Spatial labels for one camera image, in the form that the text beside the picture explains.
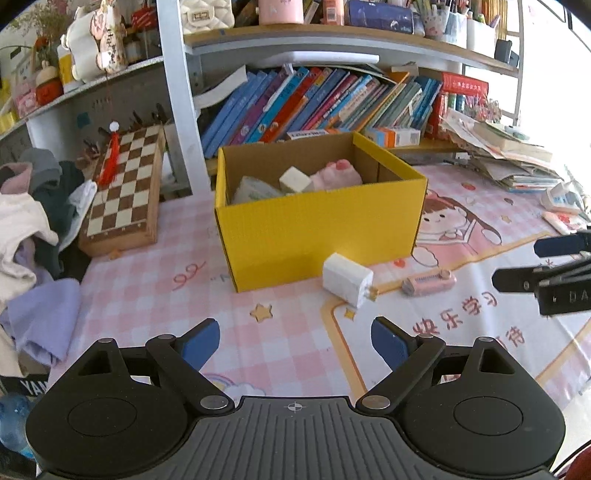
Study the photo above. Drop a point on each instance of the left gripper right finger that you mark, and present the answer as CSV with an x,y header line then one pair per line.
x,y
411,360

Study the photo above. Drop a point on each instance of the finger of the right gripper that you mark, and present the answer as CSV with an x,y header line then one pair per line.
x,y
527,279
571,244

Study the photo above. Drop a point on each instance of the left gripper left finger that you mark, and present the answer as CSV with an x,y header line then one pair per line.
x,y
179,359

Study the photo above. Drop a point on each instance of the white foam cube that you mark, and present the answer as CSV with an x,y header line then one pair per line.
x,y
293,181

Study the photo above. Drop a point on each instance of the white power adapter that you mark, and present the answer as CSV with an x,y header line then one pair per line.
x,y
350,281

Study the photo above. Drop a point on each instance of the stack of papers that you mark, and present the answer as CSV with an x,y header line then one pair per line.
x,y
495,152

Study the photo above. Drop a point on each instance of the wooden chess board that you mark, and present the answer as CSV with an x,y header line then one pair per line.
x,y
124,213

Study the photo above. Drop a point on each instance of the yellow cardboard box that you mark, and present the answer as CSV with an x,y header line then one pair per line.
x,y
282,240

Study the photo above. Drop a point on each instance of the clear tape roll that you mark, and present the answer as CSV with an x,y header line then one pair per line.
x,y
251,190

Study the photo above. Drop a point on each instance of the orange white small box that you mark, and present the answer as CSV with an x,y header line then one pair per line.
x,y
394,137

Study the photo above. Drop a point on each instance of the pink plush toy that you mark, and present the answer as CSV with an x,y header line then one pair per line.
x,y
335,175

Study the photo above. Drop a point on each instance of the red tassel ornament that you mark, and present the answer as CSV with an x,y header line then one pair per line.
x,y
109,168

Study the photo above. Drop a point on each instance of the pile of clothes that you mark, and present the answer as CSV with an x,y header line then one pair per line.
x,y
43,204

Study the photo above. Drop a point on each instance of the row of books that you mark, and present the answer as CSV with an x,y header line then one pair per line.
x,y
285,103

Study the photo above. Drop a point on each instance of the white shelf frame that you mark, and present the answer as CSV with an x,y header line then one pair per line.
x,y
190,64

